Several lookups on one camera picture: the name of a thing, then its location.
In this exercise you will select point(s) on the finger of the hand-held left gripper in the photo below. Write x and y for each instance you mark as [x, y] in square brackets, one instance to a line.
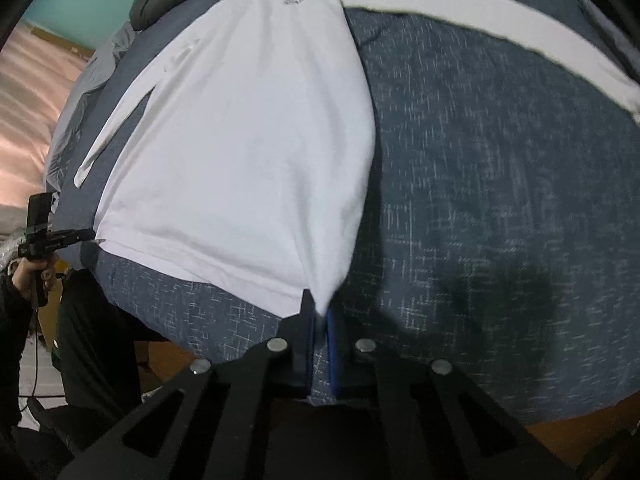
[75, 233]
[77, 240]

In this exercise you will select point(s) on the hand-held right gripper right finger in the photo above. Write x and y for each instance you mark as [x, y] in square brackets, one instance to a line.
[334, 355]

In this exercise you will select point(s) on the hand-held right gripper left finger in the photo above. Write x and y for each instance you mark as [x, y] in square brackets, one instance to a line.
[311, 360]

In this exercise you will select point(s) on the white long-sleeve shirt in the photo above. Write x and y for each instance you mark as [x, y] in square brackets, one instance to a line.
[240, 135]

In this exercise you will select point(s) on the person's left forearm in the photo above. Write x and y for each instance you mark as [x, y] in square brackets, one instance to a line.
[12, 350]

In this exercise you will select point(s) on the person's left hand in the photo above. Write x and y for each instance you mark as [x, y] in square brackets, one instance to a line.
[22, 280]

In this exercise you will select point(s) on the pink curtain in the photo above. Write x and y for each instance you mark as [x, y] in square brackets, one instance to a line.
[30, 110]

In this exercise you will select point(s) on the light grey bed sheet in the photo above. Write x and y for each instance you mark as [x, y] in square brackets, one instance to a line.
[100, 65]

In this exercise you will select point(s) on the blue patterned bedspread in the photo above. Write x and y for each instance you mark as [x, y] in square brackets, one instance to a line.
[475, 210]

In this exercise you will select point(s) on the wooden window frame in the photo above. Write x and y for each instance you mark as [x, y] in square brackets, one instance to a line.
[65, 42]

